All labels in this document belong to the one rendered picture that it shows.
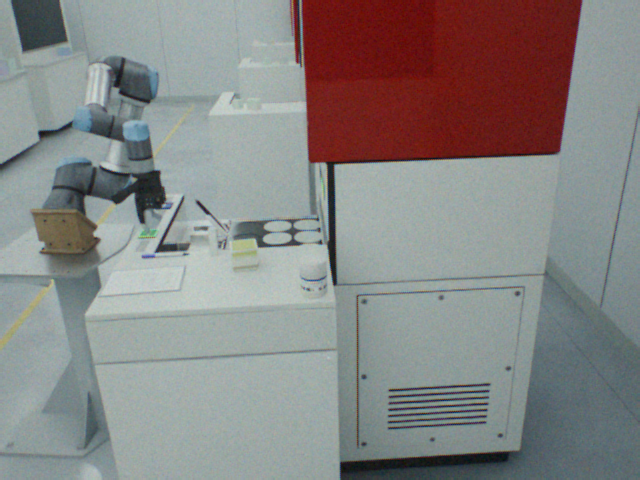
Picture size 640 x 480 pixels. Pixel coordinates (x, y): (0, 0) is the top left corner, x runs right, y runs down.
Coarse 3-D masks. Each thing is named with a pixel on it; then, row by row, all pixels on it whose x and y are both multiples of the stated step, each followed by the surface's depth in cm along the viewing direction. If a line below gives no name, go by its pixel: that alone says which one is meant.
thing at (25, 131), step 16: (0, 48) 647; (0, 64) 610; (0, 80) 594; (16, 80) 634; (0, 96) 598; (16, 96) 632; (0, 112) 596; (16, 112) 630; (32, 112) 668; (0, 128) 595; (16, 128) 628; (32, 128) 666; (0, 144) 593; (16, 144) 627; (32, 144) 664; (0, 160) 591
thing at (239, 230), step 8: (232, 224) 207; (240, 224) 207; (248, 224) 207; (256, 224) 207; (264, 224) 206; (232, 232) 200; (240, 232) 200; (248, 232) 200; (256, 232) 200; (264, 232) 199; (272, 232) 199; (288, 232) 199; (296, 232) 199; (256, 240) 194; (296, 240) 192; (320, 240) 192
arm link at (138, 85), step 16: (128, 64) 203; (144, 64) 208; (128, 80) 204; (144, 80) 205; (128, 96) 206; (144, 96) 208; (128, 112) 209; (112, 144) 212; (112, 160) 213; (128, 160) 216; (96, 176) 212; (112, 176) 213; (128, 176) 218; (96, 192) 213; (112, 192) 215
